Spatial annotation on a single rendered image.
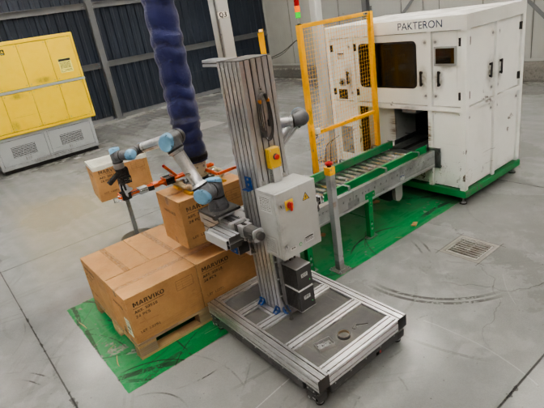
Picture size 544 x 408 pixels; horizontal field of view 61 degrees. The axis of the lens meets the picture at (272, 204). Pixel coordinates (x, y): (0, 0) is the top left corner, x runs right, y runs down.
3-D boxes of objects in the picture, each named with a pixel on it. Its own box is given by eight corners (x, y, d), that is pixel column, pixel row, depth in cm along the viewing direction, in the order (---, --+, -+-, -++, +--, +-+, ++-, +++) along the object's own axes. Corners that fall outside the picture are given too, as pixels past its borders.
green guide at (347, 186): (424, 152, 522) (424, 144, 519) (432, 153, 514) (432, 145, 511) (323, 201, 437) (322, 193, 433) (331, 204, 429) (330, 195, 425)
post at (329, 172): (340, 265, 433) (329, 164, 395) (345, 268, 428) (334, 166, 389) (334, 269, 429) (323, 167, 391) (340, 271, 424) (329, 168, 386)
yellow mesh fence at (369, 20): (380, 185, 597) (369, 10, 517) (387, 187, 590) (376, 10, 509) (315, 218, 534) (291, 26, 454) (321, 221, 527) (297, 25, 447)
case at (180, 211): (226, 210, 422) (218, 168, 406) (252, 221, 391) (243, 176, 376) (167, 235, 391) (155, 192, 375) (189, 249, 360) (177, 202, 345)
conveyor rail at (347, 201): (431, 166, 522) (431, 150, 514) (435, 166, 518) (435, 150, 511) (274, 248, 398) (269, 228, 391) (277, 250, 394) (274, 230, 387)
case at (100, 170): (144, 178, 569) (135, 146, 553) (154, 186, 535) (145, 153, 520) (95, 193, 543) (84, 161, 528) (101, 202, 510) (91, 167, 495)
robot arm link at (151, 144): (187, 122, 318) (134, 141, 341) (179, 126, 309) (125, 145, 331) (193, 138, 322) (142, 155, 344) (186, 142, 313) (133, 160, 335)
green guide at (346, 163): (385, 146, 563) (385, 139, 559) (393, 147, 555) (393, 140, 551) (286, 190, 477) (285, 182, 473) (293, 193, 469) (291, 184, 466)
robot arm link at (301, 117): (312, 126, 340) (246, 138, 339) (309, 123, 350) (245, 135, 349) (310, 111, 336) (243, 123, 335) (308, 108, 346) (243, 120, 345)
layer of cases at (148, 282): (205, 244, 486) (197, 209, 470) (262, 275, 411) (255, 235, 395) (93, 296, 422) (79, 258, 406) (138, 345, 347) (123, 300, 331)
